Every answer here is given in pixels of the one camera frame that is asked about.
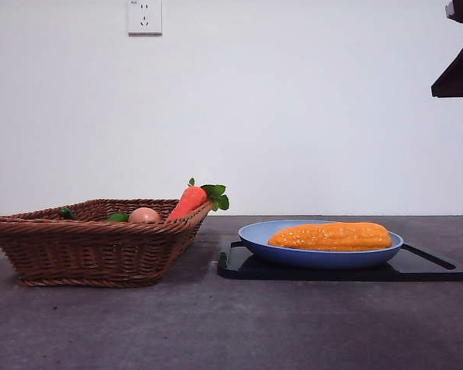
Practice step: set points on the white wall power outlet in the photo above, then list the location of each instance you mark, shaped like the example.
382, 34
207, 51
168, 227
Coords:
145, 17

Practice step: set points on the brown egg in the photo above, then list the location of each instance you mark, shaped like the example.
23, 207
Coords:
144, 215

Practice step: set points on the black rectangular tray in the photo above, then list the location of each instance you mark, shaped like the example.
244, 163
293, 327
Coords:
420, 266

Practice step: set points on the pale blue round plate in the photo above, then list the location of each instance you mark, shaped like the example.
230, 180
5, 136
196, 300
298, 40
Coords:
324, 259

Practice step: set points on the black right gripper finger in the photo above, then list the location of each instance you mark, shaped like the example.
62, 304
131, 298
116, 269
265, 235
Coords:
461, 79

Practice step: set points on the brown woven wicker basket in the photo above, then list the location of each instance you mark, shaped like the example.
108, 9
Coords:
92, 250

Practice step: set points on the orange-yellow corn cob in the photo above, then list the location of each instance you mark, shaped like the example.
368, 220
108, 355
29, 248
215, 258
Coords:
332, 237

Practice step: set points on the orange carrot with green leaves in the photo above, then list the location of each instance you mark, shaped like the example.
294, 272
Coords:
187, 202

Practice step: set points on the dark green glossy vegetable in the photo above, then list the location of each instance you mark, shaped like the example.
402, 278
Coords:
67, 213

